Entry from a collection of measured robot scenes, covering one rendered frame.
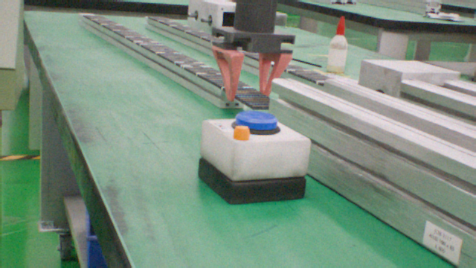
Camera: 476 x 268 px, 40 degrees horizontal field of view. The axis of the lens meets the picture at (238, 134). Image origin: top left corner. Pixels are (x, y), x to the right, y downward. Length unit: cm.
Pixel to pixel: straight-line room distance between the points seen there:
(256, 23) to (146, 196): 36
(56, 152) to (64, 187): 12
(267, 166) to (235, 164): 3
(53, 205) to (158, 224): 163
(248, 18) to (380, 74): 19
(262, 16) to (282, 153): 32
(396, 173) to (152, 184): 23
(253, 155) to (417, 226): 15
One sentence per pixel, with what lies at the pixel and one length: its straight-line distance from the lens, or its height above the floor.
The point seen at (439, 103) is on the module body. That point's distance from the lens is 82.
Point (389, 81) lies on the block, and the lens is 89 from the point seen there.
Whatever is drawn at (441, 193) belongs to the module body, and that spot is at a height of 83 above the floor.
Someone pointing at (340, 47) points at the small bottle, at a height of 84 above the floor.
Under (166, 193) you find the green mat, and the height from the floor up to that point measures 78.
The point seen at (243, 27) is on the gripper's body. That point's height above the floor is 91.
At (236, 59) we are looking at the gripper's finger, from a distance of 87.
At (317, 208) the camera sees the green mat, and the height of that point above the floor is 78.
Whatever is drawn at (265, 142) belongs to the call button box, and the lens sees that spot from 59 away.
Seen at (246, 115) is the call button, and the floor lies 85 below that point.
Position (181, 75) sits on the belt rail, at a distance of 113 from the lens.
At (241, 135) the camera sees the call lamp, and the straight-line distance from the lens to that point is 58.
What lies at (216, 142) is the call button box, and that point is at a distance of 61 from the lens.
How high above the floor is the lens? 99
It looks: 15 degrees down
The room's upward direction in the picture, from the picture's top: 6 degrees clockwise
